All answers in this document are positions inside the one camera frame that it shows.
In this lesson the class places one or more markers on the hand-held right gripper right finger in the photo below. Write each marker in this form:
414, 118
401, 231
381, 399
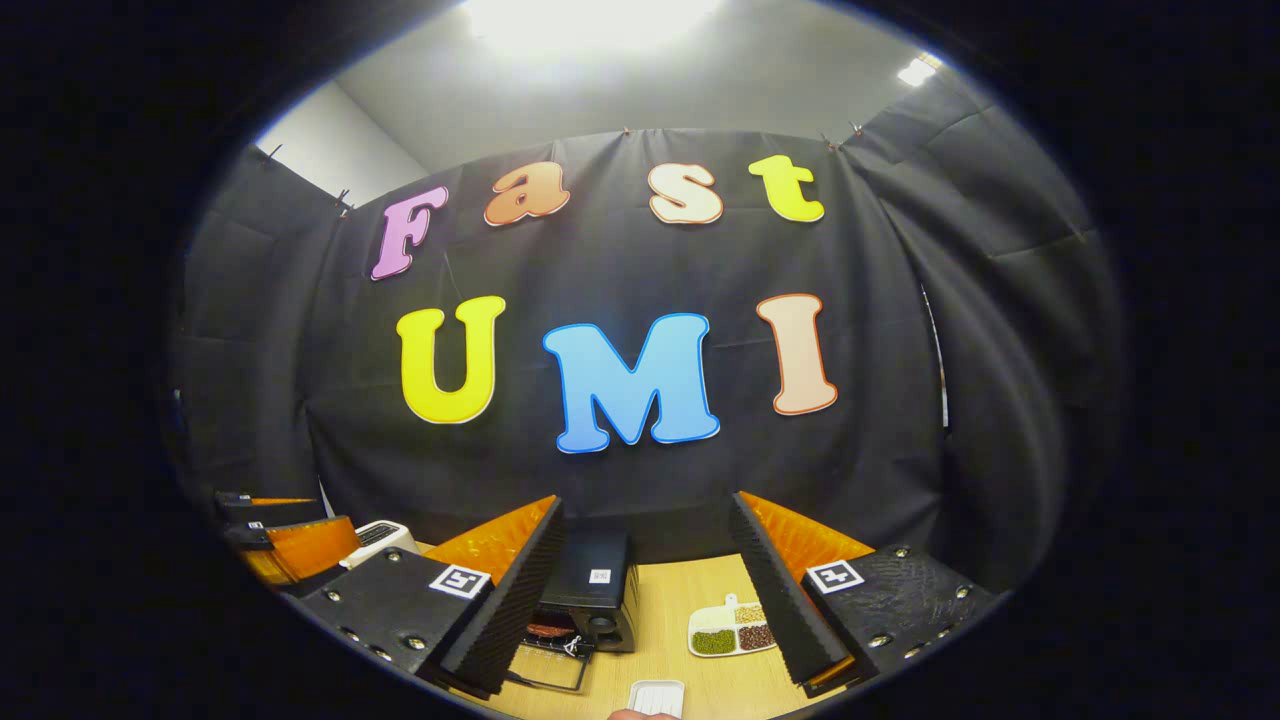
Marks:
780, 600

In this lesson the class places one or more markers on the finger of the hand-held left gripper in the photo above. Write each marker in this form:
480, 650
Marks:
310, 548
265, 508

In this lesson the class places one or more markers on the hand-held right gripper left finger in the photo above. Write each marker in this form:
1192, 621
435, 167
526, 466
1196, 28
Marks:
515, 600

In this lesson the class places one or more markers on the black electric oven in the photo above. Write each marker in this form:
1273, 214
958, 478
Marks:
600, 590

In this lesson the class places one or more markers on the white divided bean plate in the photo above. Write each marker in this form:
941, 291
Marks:
730, 635

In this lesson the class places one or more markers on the white toaster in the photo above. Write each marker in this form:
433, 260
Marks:
385, 535

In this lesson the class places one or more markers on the white rectangular tray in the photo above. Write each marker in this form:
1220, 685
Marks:
657, 697

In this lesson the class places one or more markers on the ceiling light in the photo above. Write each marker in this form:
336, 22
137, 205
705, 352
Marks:
916, 70

